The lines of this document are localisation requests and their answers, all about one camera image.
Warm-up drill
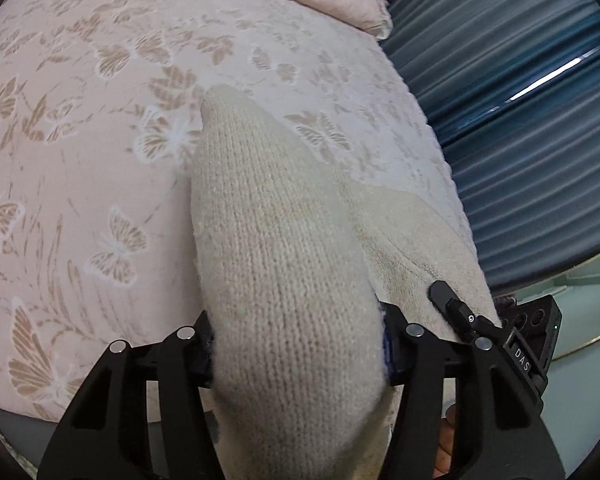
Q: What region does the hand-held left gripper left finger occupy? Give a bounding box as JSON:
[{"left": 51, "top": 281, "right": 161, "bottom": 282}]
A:
[{"left": 37, "top": 310, "right": 231, "bottom": 480}]

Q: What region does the person's right hand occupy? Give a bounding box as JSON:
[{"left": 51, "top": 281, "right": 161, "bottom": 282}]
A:
[{"left": 431, "top": 402, "right": 462, "bottom": 479}]

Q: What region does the pink butterfly bedspread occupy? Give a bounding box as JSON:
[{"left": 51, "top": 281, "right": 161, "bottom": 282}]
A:
[{"left": 0, "top": 0, "right": 488, "bottom": 421}]

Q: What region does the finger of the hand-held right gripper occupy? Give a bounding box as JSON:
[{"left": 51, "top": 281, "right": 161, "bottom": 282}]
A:
[{"left": 429, "top": 281, "right": 506, "bottom": 347}]

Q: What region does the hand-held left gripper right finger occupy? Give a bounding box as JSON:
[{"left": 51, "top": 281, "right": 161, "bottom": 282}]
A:
[{"left": 377, "top": 300, "right": 566, "bottom": 480}]

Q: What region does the blue pleated curtain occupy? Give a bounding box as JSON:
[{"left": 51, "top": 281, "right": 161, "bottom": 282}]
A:
[{"left": 340, "top": 0, "right": 600, "bottom": 291}]

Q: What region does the beige heart-patterned knit sweater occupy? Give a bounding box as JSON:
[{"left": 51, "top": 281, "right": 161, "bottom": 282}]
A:
[{"left": 190, "top": 85, "right": 503, "bottom": 480}]

